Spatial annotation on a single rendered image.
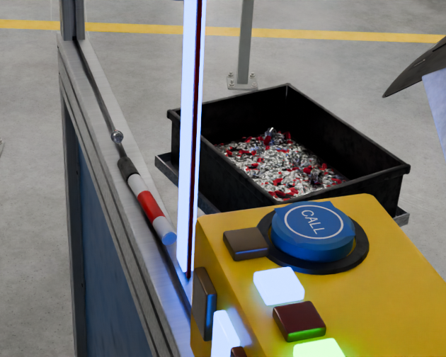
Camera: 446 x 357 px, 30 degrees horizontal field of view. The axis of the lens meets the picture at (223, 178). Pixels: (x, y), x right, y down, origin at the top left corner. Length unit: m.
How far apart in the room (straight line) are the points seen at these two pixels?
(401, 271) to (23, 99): 2.59
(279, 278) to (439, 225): 2.05
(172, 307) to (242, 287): 0.32
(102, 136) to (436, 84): 0.37
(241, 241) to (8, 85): 2.67
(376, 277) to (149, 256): 0.38
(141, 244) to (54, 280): 1.35
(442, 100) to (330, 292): 0.39
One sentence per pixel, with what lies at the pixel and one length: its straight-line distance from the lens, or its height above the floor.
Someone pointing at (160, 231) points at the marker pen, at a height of 0.87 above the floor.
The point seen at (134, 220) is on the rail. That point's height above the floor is 0.86.
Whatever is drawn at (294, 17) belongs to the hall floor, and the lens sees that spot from 3.72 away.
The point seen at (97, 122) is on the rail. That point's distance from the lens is 0.95.
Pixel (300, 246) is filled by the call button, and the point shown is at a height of 1.08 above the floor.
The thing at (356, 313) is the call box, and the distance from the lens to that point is 0.37.
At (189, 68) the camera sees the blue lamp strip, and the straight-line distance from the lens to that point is 0.62.
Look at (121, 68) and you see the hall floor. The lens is 3.15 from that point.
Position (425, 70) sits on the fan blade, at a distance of 0.90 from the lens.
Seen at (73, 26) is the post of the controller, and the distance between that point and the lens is 1.17.
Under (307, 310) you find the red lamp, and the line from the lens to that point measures 0.36.
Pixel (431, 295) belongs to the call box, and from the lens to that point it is 0.39.
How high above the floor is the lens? 1.31
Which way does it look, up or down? 32 degrees down
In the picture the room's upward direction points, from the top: 4 degrees clockwise
